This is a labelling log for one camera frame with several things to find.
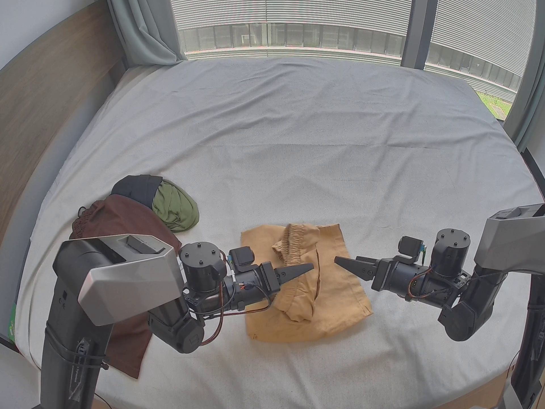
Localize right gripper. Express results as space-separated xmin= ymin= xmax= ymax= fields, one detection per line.
xmin=334 ymin=256 xmax=431 ymax=300

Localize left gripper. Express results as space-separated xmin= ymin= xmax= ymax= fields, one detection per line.
xmin=225 ymin=262 xmax=315 ymax=313

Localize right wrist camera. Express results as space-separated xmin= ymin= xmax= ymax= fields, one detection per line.
xmin=398 ymin=236 xmax=426 ymax=266

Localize bed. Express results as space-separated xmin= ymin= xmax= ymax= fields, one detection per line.
xmin=0 ymin=0 xmax=543 ymax=409

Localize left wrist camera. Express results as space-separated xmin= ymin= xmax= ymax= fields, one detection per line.
xmin=229 ymin=247 xmax=256 ymax=274

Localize brown shorts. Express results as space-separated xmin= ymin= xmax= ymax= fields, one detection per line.
xmin=69 ymin=196 xmax=184 ymax=379

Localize window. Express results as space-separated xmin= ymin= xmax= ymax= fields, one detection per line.
xmin=164 ymin=0 xmax=545 ymax=152

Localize grey-green curtain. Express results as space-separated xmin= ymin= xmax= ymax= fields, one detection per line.
xmin=102 ymin=0 xmax=188 ymax=68

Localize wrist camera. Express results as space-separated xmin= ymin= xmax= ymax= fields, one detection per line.
xmin=229 ymin=247 xmax=256 ymax=274
xmin=398 ymin=236 xmax=426 ymax=266

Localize tan shorts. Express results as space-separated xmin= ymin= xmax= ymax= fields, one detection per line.
xmin=240 ymin=223 xmax=374 ymax=343

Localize black garment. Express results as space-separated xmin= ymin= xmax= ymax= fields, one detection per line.
xmin=111 ymin=175 xmax=164 ymax=210

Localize green garment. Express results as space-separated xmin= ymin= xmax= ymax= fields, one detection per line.
xmin=151 ymin=178 xmax=200 ymax=233

